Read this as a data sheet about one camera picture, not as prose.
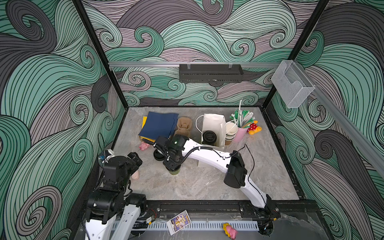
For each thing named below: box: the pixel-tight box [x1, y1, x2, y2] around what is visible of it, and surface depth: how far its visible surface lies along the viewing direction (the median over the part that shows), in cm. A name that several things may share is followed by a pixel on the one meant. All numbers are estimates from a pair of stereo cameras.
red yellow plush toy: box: [246, 120, 262, 135], surface depth 102 cm
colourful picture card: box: [166, 209, 192, 236], surface depth 70 cm
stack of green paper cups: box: [225, 122, 238, 146], surface depth 90 cm
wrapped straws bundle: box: [229, 99, 255, 129], surface depth 92 cm
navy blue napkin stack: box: [138, 111, 179, 141], surface depth 103 cm
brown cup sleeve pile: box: [174, 116, 192, 138], surface depth 100 cm
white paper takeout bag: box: [201, 113, 226, 148], surface depth 84 cm
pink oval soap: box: [131, 170, 140, 180], surface depth 84 cm
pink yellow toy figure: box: [223, 222, 238, 240], surface depth 66 cm
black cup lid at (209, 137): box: [202, 130, 217, 145], surface depth 87 cm
